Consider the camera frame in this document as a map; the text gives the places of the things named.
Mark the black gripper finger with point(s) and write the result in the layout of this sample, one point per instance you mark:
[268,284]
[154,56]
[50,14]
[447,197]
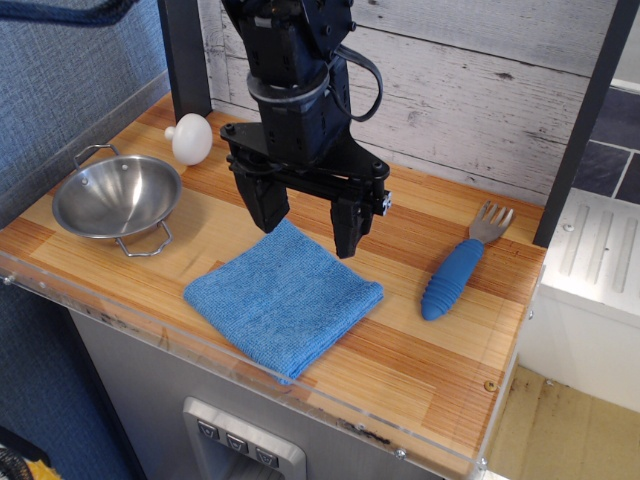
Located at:
[351,221]
[265,198]

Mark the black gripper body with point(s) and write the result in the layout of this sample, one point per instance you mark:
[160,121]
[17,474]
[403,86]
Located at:
[304,135]

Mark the small steel pot with handles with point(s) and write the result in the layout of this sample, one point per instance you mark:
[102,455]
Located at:
[114,196]

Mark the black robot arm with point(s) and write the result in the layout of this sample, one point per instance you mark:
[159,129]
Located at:
[298,75]

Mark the blue folded cloth napkin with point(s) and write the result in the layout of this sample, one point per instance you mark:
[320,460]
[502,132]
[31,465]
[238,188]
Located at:
[284,302]

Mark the white mushroom-shaped toy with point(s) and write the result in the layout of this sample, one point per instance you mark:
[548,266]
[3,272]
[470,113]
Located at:
[191,139]

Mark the clear acrylic table edge guard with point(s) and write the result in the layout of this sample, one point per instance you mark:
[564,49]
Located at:
[393,381]

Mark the grey dispenser button panel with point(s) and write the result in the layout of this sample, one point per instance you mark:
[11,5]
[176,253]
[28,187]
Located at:
[228,447]

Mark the white ribbed box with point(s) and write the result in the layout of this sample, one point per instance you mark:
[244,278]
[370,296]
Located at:
[583,325]

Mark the yellow and black object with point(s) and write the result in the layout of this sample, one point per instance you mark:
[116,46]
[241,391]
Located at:
[16,467]

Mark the fork with blue handle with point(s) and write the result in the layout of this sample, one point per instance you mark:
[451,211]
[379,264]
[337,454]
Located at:
[447,284]

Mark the dark left frame post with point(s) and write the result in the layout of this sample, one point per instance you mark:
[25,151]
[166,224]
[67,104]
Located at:
[185,57]

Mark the dark frame post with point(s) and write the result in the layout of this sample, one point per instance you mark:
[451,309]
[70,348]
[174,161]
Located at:
[185,57]
[607,61]

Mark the dark right frame post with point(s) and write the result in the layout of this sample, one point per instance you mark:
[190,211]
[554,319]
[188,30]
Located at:
[607,61]

